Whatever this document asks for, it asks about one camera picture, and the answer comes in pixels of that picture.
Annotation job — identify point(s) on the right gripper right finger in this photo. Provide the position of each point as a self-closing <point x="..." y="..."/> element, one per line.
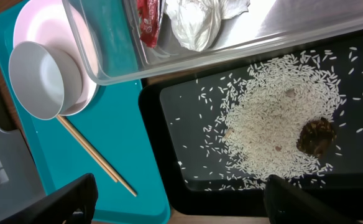
<point x="285" y="203"/>

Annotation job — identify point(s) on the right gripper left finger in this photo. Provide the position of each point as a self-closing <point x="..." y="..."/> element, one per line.
<point x="73" y="203"/>

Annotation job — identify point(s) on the brown food scrap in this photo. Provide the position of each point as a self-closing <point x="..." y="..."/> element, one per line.
<point x="315" y="137"/>

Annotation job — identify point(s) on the white rice pile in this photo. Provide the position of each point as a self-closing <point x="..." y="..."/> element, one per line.
<point x="259" y="117"/>

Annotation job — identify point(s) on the grey-green bowl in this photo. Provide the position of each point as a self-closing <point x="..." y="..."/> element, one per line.
<point x="45" y="80"/>

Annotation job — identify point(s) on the white tissue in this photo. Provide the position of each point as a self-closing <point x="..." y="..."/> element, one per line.
<point x="196" y="23"/>

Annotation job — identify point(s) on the red snack wrapper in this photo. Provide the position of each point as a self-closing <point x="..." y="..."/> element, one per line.
<point x="150" y="18"/>

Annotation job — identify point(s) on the black food waste tray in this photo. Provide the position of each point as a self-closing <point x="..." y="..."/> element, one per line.
<point x="174" y="121"/>

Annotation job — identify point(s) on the clear plastic waste bin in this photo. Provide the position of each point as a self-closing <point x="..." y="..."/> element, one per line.
<point x="107" y="35"/>

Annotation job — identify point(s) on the upper wooden chopstick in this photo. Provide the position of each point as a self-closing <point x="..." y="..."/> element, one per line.
<point x="88" y="149"/>

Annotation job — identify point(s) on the wooden chopstick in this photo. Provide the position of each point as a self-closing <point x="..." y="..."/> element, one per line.
<point x="88" y="149"/>
<point x="107" y="165"/>

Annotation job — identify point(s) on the lower wooden chopstick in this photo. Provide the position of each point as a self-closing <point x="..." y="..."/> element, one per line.
<point x="107" y="165"/>

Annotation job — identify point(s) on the teal plastic tray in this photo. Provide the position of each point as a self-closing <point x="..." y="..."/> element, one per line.
<point x="112" y="123"/>

